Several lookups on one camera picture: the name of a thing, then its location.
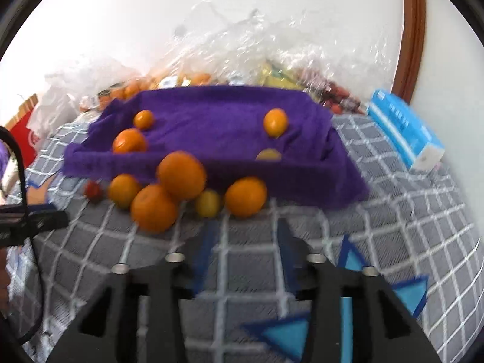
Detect large crinkled clear plastic bag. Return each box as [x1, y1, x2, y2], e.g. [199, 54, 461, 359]
[159, 0, 396, 116]

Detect large mandarin orange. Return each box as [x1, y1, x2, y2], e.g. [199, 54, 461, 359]
[156, 150, 208, 201]
[130, 184, 179, 233]

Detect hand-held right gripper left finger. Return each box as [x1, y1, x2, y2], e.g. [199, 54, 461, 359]
[45, 217, 222, 363]

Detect small red tomato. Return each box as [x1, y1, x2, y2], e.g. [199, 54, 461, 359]
[84, 181, 104, 201]

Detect purple towel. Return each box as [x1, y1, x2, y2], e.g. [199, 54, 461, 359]
[62, 85, 371, 210]

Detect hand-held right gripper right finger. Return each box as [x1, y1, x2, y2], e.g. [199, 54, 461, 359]
[278, 217, 441, 363]

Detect wooden door frame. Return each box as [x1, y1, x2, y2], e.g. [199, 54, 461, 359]
[391, 0, 428, 103]

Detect yellow bananas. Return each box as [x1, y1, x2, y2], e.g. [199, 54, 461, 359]
[261, 60, 303, 89]

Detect red paper bag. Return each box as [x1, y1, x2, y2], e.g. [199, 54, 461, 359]
[8, 113, 42, 155]

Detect oval orange kumquat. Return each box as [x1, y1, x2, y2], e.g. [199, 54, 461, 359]
[263, 108, 289, 138]

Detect grey checked star blanket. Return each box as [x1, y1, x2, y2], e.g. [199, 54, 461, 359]
[8, 111, 477, 363]

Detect white plastic bag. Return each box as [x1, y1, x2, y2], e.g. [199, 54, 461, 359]
[28, 57, 125, 137]

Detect labelled clear bag of oranges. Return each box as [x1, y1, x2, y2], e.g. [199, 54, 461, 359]
[151, 69, 214, 87]

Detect bag of red fruits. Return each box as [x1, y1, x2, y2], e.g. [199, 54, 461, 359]
[310, 77, 369, 116]

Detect blue tissue box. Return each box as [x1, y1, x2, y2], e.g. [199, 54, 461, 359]
[367, 89, 446, 172]

